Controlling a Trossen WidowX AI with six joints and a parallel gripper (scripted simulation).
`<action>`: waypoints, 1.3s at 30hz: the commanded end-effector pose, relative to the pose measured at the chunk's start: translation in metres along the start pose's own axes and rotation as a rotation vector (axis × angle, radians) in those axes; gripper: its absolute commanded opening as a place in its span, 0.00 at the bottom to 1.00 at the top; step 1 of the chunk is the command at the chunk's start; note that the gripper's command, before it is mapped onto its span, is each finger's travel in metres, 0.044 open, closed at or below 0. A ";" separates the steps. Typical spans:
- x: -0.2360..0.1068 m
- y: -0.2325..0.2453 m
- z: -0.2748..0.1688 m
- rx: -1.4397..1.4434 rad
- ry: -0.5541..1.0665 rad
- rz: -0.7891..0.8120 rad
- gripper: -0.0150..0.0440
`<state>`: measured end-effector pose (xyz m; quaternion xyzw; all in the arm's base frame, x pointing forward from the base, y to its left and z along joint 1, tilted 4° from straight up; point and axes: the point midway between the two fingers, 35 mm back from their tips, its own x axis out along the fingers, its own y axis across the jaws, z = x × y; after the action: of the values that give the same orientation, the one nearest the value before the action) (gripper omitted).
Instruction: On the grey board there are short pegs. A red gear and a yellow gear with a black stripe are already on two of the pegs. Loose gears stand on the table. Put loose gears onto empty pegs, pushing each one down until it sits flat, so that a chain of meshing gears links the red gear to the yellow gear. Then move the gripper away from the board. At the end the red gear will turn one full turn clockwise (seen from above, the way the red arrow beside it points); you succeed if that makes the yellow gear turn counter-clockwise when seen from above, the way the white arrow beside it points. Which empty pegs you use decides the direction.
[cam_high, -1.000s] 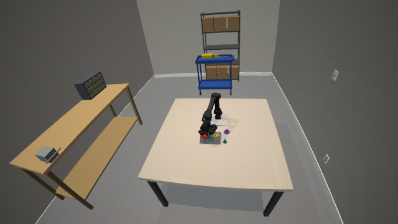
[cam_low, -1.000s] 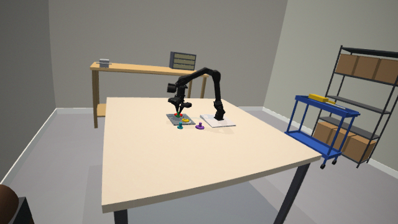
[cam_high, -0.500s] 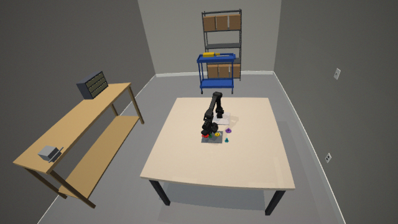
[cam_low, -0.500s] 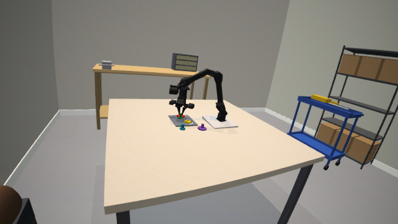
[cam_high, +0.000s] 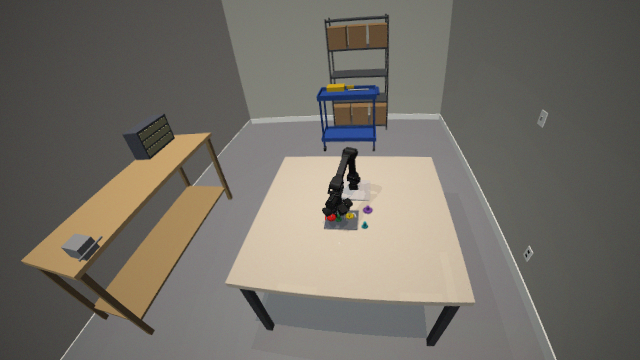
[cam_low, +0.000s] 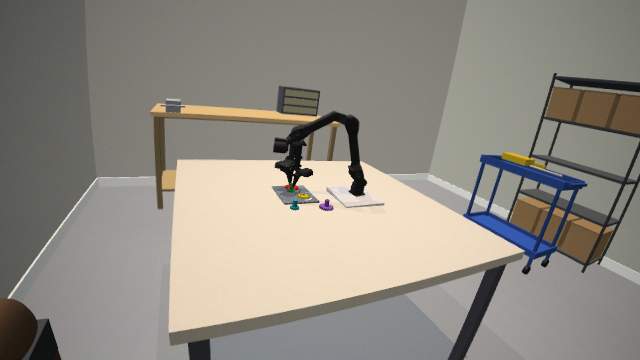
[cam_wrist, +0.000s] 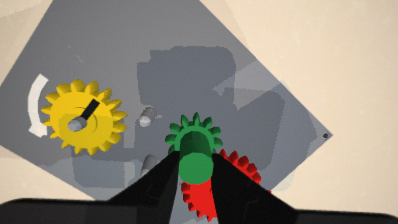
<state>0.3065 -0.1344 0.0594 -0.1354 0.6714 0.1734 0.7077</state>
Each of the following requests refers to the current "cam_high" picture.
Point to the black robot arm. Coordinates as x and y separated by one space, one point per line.
337 184

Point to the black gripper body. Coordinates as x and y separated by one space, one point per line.
327 212

